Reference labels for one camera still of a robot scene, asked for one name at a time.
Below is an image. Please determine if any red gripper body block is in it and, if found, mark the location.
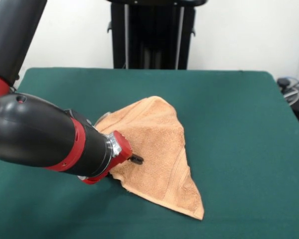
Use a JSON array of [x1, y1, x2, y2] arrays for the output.
[[82, 131, 133, 185]]

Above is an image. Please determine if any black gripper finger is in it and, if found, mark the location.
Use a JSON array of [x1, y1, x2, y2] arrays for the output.
[[128, 154, 144, 166]]

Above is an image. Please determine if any tan terry towel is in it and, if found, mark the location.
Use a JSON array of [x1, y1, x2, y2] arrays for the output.
[[94, 96, 205, 221]]

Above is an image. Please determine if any dark green table cloth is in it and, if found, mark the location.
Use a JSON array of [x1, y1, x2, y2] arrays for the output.
[[0, 67, 299, 239]]

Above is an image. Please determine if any grey chair base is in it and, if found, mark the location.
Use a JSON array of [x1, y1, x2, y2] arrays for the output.
[[276, 76, 299, 124]]

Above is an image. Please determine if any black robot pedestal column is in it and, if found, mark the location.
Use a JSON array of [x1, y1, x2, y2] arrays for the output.
[[107, 0, 207, 70]]

